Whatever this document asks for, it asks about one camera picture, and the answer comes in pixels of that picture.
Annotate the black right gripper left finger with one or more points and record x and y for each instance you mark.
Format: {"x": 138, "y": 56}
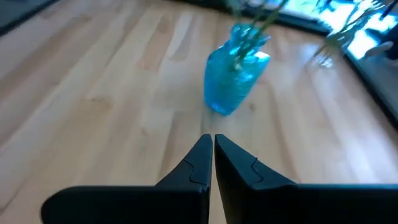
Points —
{"x": 130, "y": 205}

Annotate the clear glass vase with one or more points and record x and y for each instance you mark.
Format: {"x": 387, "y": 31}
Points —
{"x": 328, "y": 51}

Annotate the blue glass vase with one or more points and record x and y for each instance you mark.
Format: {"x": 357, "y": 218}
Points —
{"x": 230, "y": 87}

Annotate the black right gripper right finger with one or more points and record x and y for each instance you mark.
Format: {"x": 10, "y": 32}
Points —
{"x": 295, "y": 205}

